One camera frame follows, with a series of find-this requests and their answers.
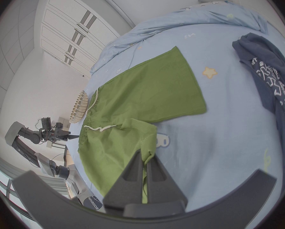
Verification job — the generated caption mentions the dark blue printed T-shirt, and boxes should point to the dark blue printed T-shirt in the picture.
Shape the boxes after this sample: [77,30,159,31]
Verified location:
[232,32,285,195]

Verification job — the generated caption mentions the window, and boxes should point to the window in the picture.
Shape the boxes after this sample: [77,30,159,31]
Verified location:
[0,168,41,224]

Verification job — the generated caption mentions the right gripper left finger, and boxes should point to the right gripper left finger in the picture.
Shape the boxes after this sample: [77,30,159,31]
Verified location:
[103,149,143,208]

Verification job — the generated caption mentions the white wardrobe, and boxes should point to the white wardrobe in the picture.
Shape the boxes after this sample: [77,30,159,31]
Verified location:
[34,0,136,80]

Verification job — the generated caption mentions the round woven basket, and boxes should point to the round woven basket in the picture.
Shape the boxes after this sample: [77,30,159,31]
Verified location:
[69,90,89,123]

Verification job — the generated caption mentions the pale blue quilt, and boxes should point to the pale blue quilt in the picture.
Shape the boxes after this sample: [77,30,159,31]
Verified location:
[90,4,268,74]

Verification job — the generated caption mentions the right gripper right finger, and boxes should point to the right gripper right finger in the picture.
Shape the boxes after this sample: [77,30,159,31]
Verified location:
[146,155,188,206]

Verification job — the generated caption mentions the green shorts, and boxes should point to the green shorts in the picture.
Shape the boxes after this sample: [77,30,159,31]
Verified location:
[78,46,207,204]

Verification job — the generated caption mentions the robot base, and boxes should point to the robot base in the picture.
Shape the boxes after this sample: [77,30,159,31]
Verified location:
[66,171,107,214]

